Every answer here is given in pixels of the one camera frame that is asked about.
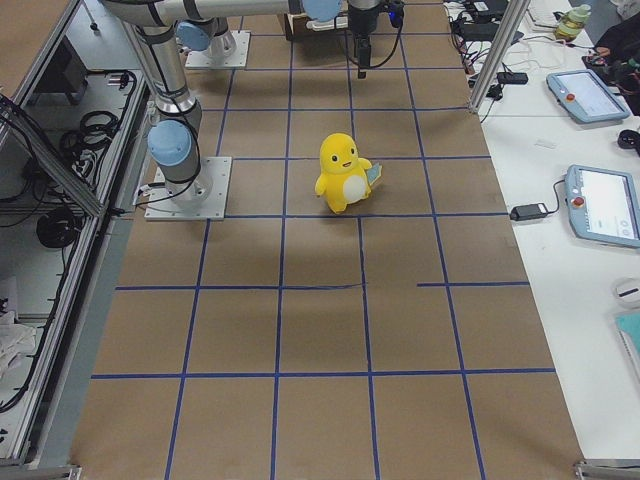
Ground green drink bottle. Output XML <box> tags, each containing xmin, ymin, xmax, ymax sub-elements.
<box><xmin>553</xmin><ymin>4</ymin><xmax>591</xmax><ymax>42</ymax></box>

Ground grey teach pendant near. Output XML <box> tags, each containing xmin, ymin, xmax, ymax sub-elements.
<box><xmin>564</xmin><ymin>165</ymin><xmax>639</xmax><ymax>249</ymax></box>

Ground grey teach pendant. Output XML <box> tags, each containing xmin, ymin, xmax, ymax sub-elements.
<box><xmin>564</xmin><ymin>165</ymin><xmax>639</xmax><ymax>249</ymax></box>
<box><xmin>546</xmin><ymin>70</ymin><xmax>630</xmax><ymax>124</ymax></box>

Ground coiled black cables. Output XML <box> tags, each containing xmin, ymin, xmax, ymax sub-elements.
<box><xmin>58</xmin><ymin>110</ymin><xmax>121</xmax><ymax>161</ymax></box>

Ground yellow plush penguin toy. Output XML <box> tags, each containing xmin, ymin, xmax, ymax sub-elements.
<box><xmin>314</xmin><ymin>133</ymin><xmax>382</xmax><ymax>214</ymax></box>

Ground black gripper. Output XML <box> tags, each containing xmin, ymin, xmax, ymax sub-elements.
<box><xmin>347</xmin><ymin>0</ymin><xmax>376</xmax><ymax>68</ymax></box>

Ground grey teach pendant far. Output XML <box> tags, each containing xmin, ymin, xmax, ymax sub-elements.
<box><xmin>546</xmin><ymin>70</ymin><xmax>630</xmax><ymax>124</ymax></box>

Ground black power brick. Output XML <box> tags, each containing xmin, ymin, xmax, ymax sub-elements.
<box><xmin>509</xmin><ymin>203</ymin><xmax>549</xmax><ymax>221</ymax></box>

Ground aluminium frame post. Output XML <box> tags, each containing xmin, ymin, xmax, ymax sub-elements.
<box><xmin>468</xmin><ymin>0</ymin><xmax>530</xmax><ymax>114</ymax></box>

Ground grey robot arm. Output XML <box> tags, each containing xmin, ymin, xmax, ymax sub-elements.
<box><xmin>133</xmin><ymin>26</ymin><xmax>204</xmax><ymax>200</ymax></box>
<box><xmin>105</xmin><ymin>1</ymin><xmax>384</xmax><ymax>65</ymax></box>

